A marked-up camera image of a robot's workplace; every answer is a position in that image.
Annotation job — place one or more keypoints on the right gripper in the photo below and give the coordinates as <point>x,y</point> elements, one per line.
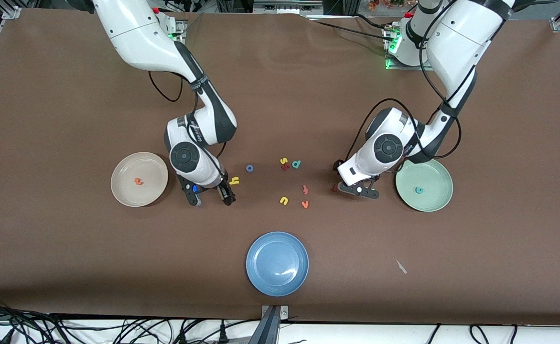
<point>223,190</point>

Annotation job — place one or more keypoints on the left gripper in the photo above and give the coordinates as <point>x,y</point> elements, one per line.
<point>336,165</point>

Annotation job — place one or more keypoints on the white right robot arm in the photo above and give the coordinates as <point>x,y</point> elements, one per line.
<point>136,43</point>

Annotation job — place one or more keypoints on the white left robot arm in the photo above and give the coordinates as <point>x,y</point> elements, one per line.
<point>461,38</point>

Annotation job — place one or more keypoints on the brown table cover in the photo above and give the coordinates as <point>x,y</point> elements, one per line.
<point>280,119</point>

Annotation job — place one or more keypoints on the blue plate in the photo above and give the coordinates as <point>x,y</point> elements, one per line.
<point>277,263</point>

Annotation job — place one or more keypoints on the beige plate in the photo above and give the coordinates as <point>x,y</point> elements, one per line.
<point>127,193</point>

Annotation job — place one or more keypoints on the green plate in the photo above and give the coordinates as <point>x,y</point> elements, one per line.
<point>433,200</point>

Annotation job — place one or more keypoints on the white paper scrap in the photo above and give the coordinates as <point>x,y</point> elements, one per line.
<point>401,267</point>

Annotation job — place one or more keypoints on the orange flowers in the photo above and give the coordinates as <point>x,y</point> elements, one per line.
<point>385,4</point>

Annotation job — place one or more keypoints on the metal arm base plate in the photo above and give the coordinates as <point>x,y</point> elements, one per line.
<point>404,68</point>
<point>180,28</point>

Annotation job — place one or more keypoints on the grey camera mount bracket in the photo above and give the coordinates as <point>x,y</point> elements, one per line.
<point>271,322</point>

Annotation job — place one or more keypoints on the aluminium frame bar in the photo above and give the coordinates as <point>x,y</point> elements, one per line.
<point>285,7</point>

